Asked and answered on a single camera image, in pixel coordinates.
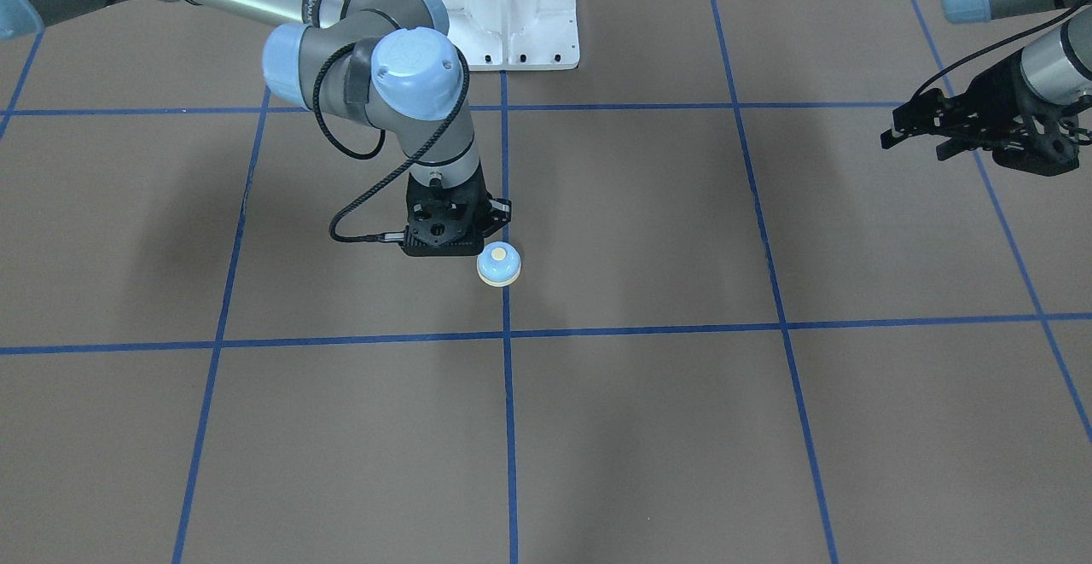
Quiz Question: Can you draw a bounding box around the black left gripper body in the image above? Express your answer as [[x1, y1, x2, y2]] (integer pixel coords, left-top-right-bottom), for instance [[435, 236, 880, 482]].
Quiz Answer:
[[943, 59, 1089, 156]]

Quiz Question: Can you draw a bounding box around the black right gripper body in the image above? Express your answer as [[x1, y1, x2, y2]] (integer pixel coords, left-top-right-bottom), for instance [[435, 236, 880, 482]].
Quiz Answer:
[[401, 168, 491, 258]]

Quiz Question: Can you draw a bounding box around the blue and cream bell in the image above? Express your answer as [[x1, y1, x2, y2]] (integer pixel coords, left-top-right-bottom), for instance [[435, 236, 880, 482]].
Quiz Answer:
[[476, 240, 523, 287]]

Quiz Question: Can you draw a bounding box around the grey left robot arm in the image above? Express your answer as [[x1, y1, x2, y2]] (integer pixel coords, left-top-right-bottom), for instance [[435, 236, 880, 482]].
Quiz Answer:
[[880, 0, 1091, 177]]

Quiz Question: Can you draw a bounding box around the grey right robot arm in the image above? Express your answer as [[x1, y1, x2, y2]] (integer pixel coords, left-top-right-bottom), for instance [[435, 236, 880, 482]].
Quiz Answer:
[[3, 0, 511, 257]]

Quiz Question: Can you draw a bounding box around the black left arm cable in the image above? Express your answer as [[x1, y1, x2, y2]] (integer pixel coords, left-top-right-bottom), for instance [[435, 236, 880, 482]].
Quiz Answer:
[[904, 5, 1092, 113]]

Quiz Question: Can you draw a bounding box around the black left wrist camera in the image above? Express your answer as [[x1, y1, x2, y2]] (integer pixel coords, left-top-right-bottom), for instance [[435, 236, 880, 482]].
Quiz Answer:
[[992, 136, 1079, 177]]

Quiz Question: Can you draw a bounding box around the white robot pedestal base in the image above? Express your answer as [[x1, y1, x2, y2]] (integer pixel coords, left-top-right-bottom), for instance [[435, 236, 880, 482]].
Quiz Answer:
[[442, 0, 581, 72]]

